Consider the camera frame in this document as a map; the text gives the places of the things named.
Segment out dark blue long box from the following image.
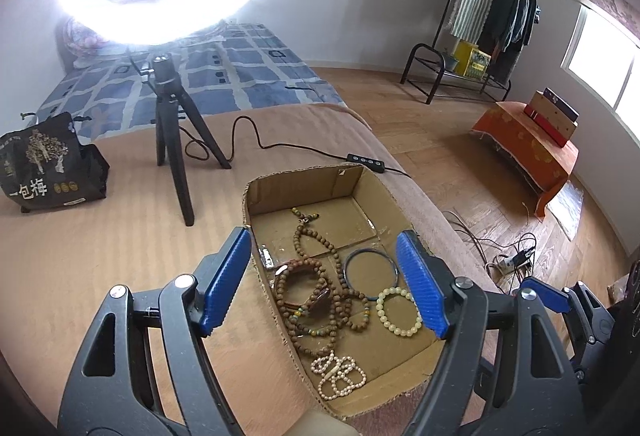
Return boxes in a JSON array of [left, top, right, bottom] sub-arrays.
[[542, 87, 580, 124]]

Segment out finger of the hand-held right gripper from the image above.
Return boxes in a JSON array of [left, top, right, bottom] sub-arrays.
[[519, 277, 621, 384]]

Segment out dark hanging clothes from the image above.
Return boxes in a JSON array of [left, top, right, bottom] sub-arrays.
[[477, 0, 538, 81]]

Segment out clear plastic sheet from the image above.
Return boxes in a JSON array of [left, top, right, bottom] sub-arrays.
[[547, 181, 585, 241]]

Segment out window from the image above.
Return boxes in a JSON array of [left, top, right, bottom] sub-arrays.
[[560, 6, 640, 129]]

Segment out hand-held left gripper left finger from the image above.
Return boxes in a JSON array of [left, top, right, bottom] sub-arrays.
[[57, 226, 252, 436]]

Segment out cardboard box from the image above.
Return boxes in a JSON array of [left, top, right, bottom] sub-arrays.
[[242, 164, 453, 421]]

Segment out blue patterned bed sheet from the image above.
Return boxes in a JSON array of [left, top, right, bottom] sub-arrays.
[[37, 22, 346, 139]]

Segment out power strip with cables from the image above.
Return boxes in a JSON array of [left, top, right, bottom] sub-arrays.
[[442, 201, 538, 291]]

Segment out brown wooden bead necklace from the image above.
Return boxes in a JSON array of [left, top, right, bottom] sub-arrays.
[[274, 207, 373, 357]]

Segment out yellow box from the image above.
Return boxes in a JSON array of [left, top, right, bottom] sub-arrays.
[[452, 40, 492, 79]]

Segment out black tripod stand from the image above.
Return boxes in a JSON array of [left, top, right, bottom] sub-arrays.
[[141, 50, 232, 227]]

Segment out white power strip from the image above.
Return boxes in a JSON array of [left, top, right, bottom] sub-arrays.
[[492, 256, 531, 275]]

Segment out black cable with inline switch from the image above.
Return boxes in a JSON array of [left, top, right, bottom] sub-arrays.
[[180, 116, 408, 179]]

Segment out tan red long box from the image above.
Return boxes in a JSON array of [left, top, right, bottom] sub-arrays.
[[523, 90, 578, 147]]

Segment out pale green bead bracelet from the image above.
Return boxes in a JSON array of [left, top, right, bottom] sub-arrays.
[[376, 286, 423, 337]]

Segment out black printed bag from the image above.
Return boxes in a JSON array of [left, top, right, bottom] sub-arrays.
[[0, 112, 111, 215]]

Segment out black metal clothes rack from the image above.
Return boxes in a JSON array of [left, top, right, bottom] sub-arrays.
[[400, 0, 541, 105]]

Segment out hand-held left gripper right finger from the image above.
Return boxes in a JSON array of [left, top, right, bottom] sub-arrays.
[[395, 230, 588, 436]]

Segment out dark thin bangle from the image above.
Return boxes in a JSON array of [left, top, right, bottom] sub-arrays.
[[343, 248, 401, 301]]

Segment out white pearl necklace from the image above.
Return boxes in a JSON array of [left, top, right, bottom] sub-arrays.
[[310, 351, 367, 400]]

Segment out orange cloth covered table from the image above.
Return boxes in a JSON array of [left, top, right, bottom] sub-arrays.
[[471, 100, 580, 220]]

